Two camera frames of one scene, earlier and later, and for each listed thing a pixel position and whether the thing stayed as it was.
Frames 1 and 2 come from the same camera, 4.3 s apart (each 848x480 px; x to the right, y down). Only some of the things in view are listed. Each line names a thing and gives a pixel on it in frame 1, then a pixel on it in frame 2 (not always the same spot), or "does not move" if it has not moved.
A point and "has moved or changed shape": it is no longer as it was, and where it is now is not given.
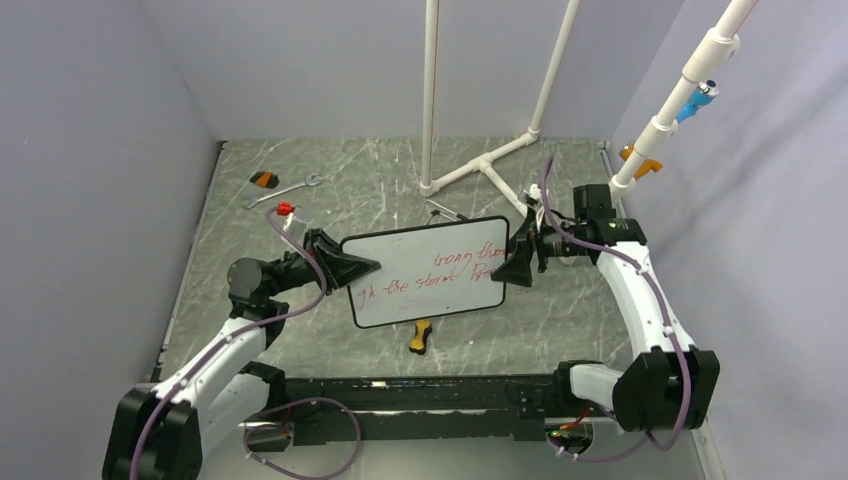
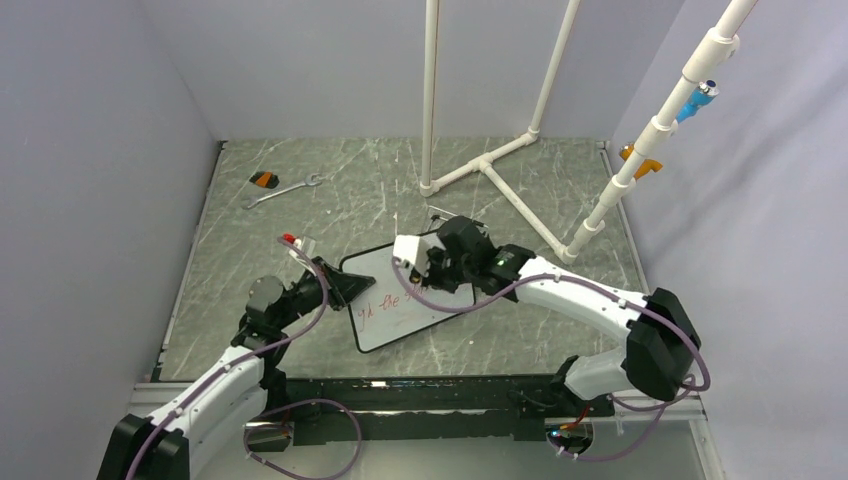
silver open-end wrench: x=310 y=181 does not move
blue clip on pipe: x=706 y=92 does not move
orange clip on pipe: x=646 y=166 does not move
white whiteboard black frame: x=429 y=272 has moved or changed shape
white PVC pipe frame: x=718 y=47 does not move
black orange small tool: x=265 y=179 does not move
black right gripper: x=517 y=268 -> x=429 y=277
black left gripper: x=337 y=266 -> x=342 y=286
